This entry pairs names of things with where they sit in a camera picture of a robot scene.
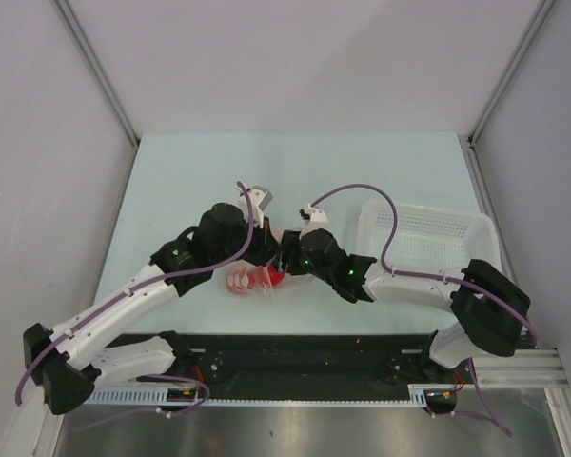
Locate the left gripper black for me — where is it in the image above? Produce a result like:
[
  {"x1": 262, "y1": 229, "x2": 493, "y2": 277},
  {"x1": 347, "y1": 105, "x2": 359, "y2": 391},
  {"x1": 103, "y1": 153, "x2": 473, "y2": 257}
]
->
[{"x1": 212, "y1": 212, "x2": 282, "y2": 268}]

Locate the clear polka dot zip bag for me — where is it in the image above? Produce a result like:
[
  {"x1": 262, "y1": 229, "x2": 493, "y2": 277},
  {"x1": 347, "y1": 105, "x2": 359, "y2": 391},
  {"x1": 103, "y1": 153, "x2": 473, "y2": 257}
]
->
[{"x1": 222, "y1": 261, "x2": 314, "y2": 299}]

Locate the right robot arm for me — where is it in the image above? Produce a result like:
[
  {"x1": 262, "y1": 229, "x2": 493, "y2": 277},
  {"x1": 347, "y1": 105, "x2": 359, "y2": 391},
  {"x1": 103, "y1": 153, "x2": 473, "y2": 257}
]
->
[{"x1": 276, "y1": 228, "x2": 530, "y2": 382}]

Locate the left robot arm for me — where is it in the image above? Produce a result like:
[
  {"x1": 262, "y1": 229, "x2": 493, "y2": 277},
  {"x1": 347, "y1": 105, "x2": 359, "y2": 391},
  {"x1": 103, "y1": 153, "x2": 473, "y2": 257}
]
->
[{"x1": 15, "y1": 203, "x2": 283, "y2": 415}]

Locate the red fake fruit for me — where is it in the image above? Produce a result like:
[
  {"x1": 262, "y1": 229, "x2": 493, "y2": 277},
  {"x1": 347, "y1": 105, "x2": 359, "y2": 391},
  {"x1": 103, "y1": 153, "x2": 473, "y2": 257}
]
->
[{"x1": 224, "y1": 264, "x2": 285, "y2": 295}]

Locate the white perforated plastic basket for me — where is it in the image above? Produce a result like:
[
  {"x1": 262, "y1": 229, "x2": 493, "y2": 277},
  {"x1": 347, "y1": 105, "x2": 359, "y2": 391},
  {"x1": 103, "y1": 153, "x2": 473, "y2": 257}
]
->
[{"x1": 354, "y1": 200, "x2": 502, "y2": 290}]

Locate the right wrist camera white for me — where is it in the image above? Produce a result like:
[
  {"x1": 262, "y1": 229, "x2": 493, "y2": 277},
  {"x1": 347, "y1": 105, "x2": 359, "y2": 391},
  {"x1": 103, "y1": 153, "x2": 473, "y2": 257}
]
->
[{"x1": 299, "y1": 205, "x2": 328, "y2": 236}]

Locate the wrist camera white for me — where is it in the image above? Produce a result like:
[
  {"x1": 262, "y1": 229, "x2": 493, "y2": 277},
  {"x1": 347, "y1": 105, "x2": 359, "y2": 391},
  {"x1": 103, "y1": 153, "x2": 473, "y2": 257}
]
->
[
  {"x1": 299, "y1": 205, "x2": 328, "y2": 236},
  {"x1": 237, "y1": 186, "x2": 272, "y2": 228}
]

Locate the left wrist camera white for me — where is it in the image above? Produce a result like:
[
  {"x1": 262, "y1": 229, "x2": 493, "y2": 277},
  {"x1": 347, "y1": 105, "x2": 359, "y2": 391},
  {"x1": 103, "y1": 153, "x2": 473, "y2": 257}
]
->
[{"x1": 237, "y1": 186, "x2": 272, "y2": 228}]

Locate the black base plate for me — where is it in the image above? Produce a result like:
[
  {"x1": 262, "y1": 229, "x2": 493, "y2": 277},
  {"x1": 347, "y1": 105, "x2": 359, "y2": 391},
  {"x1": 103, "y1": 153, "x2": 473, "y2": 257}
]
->
[{"x1": 92, "y1": 331, "x2": 471, "y2": 399}]

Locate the white slotted cable duct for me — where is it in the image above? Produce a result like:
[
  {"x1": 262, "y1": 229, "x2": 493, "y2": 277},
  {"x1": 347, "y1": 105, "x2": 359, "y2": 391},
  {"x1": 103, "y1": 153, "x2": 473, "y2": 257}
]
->
[{"x1": 84, "y1": 386, "x2": 455, "y2": 409}]

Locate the right aluminium frame post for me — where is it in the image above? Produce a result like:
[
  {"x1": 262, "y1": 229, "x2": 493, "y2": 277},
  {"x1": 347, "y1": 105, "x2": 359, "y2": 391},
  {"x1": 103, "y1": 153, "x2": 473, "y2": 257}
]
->
[{"x1": 470, "y1": 0, "x2": 558, "y2": 144}]

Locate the aluminium frame post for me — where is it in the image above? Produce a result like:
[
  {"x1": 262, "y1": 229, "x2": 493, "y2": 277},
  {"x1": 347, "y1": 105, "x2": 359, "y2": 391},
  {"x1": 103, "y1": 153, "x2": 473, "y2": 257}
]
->
[
  {"x1": 470, "y1": 0, "x2": 558, "y2": 144},
  {"x1": 50, "y1": 0, "x2": 140, "y2": 147}
]

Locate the right aluminium side rail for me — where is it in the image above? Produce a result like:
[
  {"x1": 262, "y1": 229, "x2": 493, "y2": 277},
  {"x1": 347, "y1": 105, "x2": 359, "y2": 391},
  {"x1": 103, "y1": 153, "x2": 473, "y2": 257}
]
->
[{"x1": 459, "y1": 135, "x2": 529, "y2": 334}]

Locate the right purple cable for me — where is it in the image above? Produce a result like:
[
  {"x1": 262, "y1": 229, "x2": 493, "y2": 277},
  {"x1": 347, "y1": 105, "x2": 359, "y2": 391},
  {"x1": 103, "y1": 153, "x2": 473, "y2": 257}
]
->
[{"x1": 308, "y1": 183, "x2": 539, "y2": 438}]

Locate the purple cable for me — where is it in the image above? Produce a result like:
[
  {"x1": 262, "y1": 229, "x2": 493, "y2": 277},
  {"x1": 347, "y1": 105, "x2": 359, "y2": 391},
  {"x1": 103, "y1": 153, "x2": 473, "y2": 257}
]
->
[
  {"x1": 308, "y1": 183, "x2": 539, "y2": 438},
  {"x1": 16, "y1": 180, "x2": 258, "y2": 408}
]

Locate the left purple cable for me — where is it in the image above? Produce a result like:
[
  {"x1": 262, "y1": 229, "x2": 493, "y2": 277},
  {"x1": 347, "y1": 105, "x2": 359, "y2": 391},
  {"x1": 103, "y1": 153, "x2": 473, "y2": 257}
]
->
[{"x1": 16, "y1": 180, "x2": 258, "y2": 408}]

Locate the left aluminium frame post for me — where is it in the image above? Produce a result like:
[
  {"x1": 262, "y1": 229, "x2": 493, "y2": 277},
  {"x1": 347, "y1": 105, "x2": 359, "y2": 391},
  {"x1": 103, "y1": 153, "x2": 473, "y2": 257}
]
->
[{"x1": 50, "y1": 0, "x2": 140, "y2": 147}]

